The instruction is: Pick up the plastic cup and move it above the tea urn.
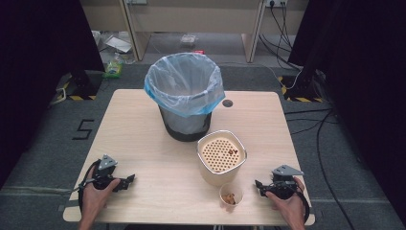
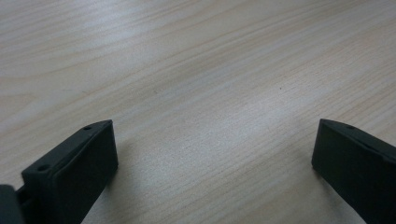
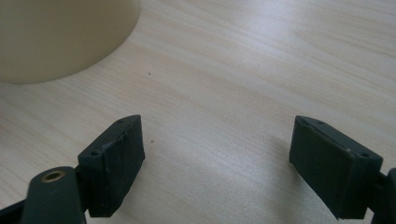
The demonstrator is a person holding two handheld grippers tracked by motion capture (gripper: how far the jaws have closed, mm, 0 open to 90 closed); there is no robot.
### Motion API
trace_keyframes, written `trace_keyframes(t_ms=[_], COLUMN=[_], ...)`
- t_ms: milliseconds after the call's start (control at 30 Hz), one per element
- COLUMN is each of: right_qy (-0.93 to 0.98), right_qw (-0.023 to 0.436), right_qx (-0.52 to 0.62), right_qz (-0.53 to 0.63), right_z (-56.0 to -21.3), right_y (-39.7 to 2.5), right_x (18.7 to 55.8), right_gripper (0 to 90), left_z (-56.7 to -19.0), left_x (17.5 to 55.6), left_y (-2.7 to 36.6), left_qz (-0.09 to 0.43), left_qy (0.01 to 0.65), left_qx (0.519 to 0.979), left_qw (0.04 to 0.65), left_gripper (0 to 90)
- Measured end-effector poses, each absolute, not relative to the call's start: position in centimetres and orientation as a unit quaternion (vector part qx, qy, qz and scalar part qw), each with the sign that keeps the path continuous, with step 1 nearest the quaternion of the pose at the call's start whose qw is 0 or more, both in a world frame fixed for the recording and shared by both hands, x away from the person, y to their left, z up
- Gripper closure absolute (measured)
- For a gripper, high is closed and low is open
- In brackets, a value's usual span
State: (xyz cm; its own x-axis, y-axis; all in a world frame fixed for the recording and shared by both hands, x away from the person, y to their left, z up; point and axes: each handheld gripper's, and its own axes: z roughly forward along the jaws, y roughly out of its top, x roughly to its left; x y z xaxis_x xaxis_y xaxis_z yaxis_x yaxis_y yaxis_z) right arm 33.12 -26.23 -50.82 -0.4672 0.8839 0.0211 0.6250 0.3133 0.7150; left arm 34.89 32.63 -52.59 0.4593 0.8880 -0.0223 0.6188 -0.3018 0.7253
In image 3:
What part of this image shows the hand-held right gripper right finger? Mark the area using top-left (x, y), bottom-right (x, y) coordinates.
top-left (289, 115), bottom-right (384, 220)

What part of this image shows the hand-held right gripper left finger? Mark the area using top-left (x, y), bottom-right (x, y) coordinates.
top-left (77, 114), bottom-right (146, 218)

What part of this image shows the cream round container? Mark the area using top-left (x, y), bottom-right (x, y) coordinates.
top-left (0, 0), bottom-right (142, 85)

